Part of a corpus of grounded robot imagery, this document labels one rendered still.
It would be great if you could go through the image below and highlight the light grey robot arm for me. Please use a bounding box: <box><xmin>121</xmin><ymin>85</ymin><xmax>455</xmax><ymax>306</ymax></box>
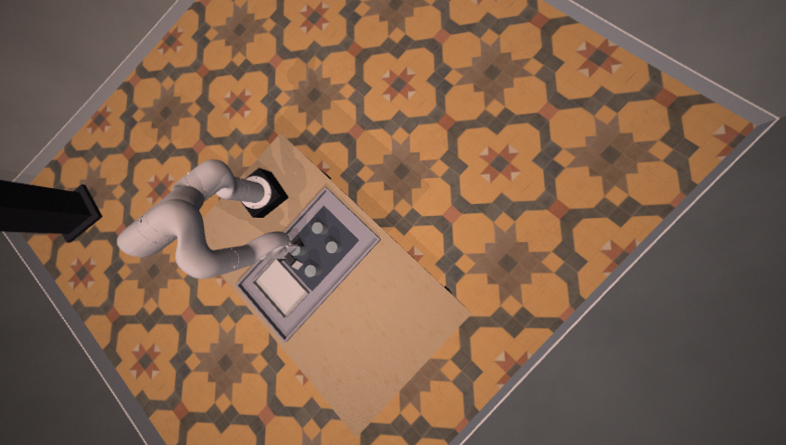
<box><xmin>117</xmin><ymin>159</ymin><xmax>303</xmax><ymax>279</ymax></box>

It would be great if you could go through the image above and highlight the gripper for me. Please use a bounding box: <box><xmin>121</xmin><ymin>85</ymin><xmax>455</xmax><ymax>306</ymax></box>
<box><xmin>278</xmin><ymin>238</ymin><xmax>304</xmax><ymax>261</ymax></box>

